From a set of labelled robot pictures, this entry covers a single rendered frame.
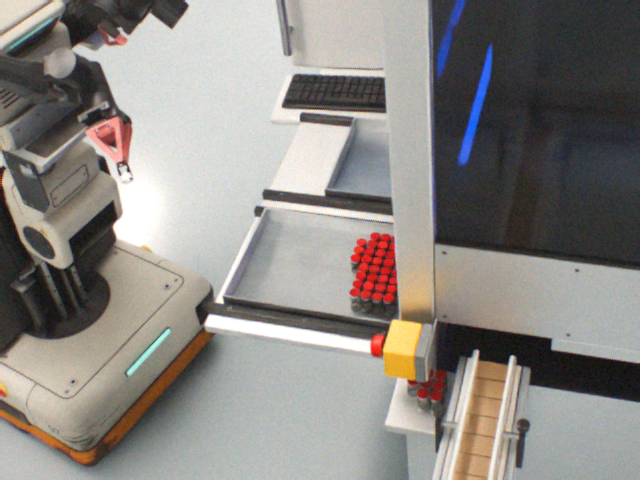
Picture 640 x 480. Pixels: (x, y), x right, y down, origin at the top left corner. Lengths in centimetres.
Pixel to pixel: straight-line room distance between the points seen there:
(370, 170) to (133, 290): 98
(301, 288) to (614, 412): 64
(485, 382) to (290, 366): 131
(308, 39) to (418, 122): 126
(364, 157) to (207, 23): 242
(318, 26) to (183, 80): 166
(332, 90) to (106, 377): 99
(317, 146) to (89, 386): 93
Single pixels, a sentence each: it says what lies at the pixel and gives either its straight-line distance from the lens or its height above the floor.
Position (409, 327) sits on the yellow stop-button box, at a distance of 159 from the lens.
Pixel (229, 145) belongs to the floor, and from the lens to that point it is 369.
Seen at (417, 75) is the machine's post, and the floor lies 152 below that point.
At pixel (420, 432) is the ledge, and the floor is 88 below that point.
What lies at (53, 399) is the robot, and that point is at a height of 28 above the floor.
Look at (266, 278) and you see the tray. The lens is 190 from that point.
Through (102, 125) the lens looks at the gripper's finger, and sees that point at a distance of 171.
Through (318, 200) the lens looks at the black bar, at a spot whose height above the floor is 90.
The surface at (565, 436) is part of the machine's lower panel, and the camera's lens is 183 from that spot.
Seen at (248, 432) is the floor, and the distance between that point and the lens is 275.
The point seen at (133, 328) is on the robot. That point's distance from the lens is 271.
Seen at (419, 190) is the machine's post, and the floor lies 131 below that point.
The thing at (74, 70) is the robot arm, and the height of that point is 137.
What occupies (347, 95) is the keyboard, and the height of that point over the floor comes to 82.
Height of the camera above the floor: 225
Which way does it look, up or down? 44 degrees down
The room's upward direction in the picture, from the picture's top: 8 degrees counter-clockwise
